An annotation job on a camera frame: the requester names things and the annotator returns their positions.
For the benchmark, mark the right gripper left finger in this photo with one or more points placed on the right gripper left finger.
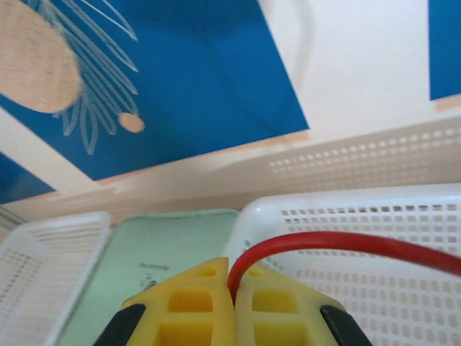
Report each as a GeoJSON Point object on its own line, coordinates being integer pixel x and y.
{"type": "Point", "coordinates": [187, 324]}

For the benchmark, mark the white perforated plastic basket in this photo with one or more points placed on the white perforated plastic basket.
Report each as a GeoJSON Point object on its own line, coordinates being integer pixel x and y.
{"type": "Point", "coordinates": [360, 202]}
{"type": "Point", "coordinates": [43, 259]}

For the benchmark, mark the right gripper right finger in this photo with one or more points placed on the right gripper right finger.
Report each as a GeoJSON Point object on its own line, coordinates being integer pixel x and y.
{"type": "Point", "coordinates": [273, 324]}

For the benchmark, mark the mint green zip pouch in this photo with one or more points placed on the mint green zip pouch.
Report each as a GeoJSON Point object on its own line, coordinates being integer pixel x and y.
{"type": "Point", "coordinates": [162, 245]}

